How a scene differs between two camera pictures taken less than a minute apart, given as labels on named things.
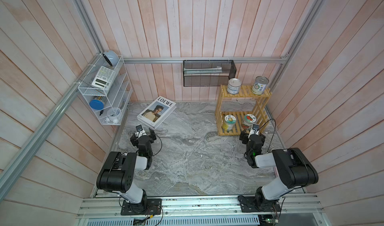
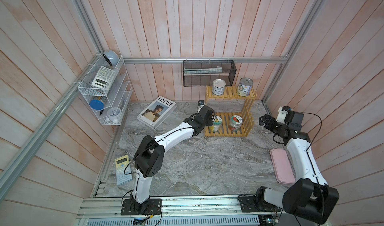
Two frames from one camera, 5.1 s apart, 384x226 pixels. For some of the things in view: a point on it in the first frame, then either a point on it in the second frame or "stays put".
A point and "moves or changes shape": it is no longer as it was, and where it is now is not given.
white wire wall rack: (107, 89) stays put
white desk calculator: (104, 78) stays put
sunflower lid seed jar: (230, 120) → (216, 124)
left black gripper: (152, 136) → (209, 121)
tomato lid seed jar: (249, 119) → (236, 122)
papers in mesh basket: (205, 71) stays put
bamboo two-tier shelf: (232, 123) moves or changes shape
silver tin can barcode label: (233, 86) → (218, 87)
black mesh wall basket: (208, 73) stays put
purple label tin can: (259, 85) → (244, 86)
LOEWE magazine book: (154, 114) stays put
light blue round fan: (111, 57) stays put
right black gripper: (245, 135) → (266, 117)
